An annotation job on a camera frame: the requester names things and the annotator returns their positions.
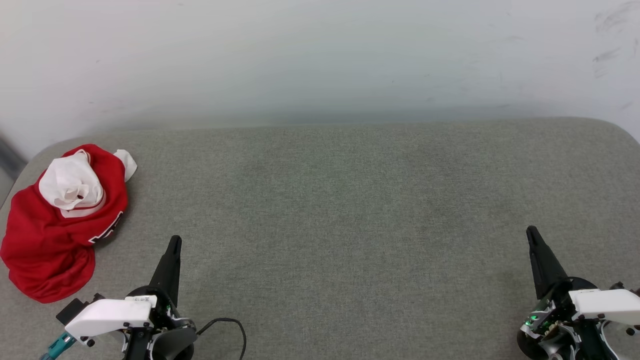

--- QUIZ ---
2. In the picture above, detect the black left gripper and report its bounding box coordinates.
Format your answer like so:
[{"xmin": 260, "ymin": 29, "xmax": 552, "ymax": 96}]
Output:
[{"xmin": 125, "ymin": 235, "xmax": 197, "ymax": 360}]

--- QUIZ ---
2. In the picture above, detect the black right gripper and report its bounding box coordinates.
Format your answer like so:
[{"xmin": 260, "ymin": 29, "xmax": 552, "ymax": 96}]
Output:
[{"xmin": 517, "ymin": 226, "xmax": 601, "ymax": 360}]

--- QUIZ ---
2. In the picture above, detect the red and white basketball jersey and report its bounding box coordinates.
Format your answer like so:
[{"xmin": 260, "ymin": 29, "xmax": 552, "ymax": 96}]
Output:
[{"xmin": 0, "ymin": 144, "xmax": 138, "ymax": 304}]

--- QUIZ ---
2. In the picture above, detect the grey fabric sofa cushion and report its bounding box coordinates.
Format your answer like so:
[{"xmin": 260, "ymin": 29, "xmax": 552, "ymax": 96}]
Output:
[{"xmin": 0, "ymin": 117, "xmax": 640, "ymax": 360}]

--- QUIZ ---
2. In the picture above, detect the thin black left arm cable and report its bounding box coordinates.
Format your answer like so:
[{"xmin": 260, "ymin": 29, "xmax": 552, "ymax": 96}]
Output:
[{"xmin": 196, "ymin": 317, "xmax": 248, "ymax": 360}]

